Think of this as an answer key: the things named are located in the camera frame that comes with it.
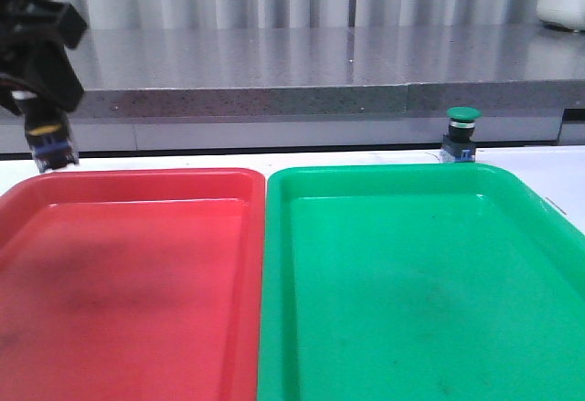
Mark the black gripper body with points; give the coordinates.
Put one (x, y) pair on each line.
(41, 20)

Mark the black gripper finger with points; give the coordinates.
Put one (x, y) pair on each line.
(45, 70)
(7, 87)

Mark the red mushroom push button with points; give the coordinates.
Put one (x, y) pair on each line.
(47, 132)

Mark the green mushroom push button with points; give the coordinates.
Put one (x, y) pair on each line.
(457, 145)

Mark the red plastic tray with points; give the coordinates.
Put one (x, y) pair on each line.
(132, 285)

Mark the grey stone counter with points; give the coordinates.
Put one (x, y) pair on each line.
(374, 71)

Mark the green plastic tray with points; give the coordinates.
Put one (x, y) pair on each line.
(418, 282)

